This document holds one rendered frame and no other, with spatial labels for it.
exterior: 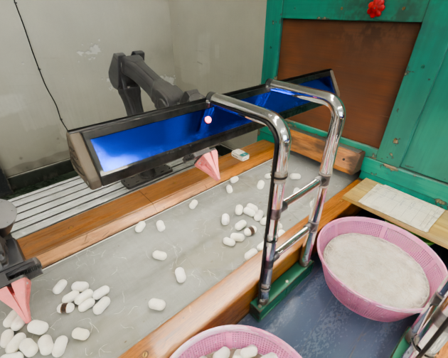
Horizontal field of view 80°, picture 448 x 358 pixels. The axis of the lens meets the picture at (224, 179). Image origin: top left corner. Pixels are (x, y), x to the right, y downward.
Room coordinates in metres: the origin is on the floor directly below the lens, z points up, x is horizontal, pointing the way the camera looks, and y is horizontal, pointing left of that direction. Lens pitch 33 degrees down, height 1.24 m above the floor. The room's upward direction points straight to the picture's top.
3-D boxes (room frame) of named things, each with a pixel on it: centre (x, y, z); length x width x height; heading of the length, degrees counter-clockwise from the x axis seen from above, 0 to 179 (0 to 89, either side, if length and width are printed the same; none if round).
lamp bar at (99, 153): (0.52, -0.04, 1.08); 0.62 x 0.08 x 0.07; 131
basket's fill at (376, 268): (0.42, -0.35, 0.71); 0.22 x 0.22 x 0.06
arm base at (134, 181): (0.91, 0.30, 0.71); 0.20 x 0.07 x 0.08; 133
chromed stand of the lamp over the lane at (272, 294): (0.45, -0.09, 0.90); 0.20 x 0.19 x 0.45; 131
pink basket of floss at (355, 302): (0.42, -0.35, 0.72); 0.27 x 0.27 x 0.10
